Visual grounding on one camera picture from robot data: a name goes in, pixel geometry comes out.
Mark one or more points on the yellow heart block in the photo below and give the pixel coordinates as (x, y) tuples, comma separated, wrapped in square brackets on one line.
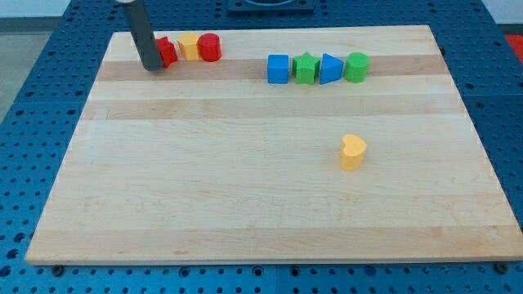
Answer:
[(352, 152)]

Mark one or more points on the blue cube block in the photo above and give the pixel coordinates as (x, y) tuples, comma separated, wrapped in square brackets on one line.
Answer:
[(277, 68)]

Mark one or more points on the light wooden board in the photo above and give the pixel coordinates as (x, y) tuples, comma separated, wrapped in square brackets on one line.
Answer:
[(209, 164)]

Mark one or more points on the green star block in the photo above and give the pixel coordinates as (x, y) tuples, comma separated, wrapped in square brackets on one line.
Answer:
[(305, 68)]

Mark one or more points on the blue triangle block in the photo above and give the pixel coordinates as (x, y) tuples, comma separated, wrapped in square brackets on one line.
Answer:
[(331, 69)]

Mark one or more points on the red cylinder block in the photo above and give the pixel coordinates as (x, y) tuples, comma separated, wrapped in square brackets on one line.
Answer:
[(209, 45)]

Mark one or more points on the green cylinder block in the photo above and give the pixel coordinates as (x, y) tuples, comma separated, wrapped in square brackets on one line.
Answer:
[(357, 65)]

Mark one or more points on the yellow hexagon block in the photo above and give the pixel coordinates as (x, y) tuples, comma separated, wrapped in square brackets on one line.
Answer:
[(188, 44)]

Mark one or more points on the red star block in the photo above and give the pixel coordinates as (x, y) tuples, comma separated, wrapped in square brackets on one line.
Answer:
[(167, 51)]

